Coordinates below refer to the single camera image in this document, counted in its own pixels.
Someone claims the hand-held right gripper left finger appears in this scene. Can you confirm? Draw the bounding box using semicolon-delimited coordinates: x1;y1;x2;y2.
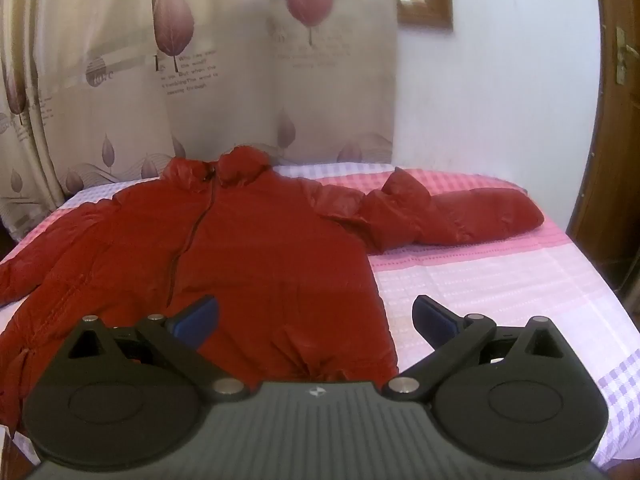
67;295;247;404

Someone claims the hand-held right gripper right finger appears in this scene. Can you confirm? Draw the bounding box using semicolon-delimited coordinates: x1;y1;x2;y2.
382;294;569;404

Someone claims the red puffer jacket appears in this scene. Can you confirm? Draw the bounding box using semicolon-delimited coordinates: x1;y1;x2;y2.
0;145;546;433

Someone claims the pink checked bed sheet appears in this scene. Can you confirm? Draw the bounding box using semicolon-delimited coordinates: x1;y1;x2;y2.
0;160;640;480

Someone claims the beige leaf print curtain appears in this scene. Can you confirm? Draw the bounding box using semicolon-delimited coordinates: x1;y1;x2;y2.
0;0;401;241

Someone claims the brown wooden door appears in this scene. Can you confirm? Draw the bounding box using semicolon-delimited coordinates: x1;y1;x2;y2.
565;0;640;311

